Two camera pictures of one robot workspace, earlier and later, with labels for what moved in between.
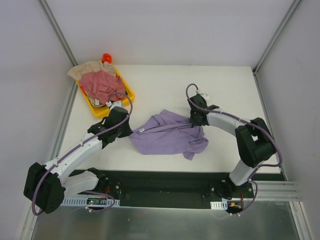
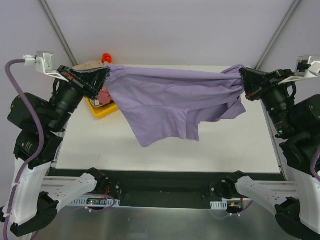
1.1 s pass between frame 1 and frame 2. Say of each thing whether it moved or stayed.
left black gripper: moved
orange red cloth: stayed
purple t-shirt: moved
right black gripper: moved
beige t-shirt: stayed
